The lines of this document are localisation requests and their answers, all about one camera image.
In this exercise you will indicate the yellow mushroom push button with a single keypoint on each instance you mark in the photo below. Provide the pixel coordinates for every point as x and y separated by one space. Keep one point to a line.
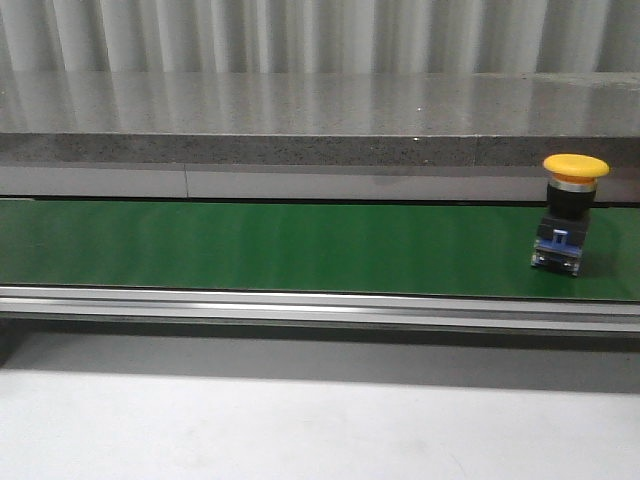
570 194

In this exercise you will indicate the green conveyor belt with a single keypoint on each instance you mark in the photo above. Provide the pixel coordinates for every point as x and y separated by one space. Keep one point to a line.
363 248

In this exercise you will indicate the grey speckled stone counter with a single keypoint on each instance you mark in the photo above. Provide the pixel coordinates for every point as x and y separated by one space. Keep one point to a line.
377 137

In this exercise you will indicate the white pleated curtain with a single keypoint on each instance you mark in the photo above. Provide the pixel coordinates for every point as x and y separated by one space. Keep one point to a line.
321 36

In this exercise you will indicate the aluminium conveyor frame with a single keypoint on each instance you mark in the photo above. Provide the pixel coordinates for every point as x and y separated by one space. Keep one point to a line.
323 310

